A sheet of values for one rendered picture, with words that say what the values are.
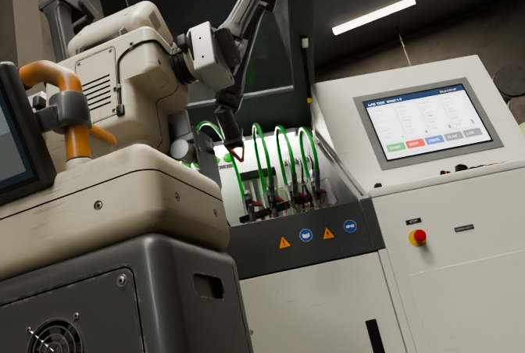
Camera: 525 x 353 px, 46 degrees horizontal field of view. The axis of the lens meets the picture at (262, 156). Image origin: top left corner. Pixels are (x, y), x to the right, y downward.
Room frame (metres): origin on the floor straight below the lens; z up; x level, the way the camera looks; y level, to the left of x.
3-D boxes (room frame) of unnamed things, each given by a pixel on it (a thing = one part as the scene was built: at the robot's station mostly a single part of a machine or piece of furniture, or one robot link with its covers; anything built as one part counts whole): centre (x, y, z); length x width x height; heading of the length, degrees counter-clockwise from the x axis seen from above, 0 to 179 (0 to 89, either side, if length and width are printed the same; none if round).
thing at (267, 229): (1.82, 0.05, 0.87); 0.62 x 0.04 x 0.16; 97
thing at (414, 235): (1.83, -0.40, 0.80); 0.05 x 0.04 x 0.05; 97
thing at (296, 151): (2.34, -0.13, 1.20); 0.13 x 0.03 x 0.31; 97
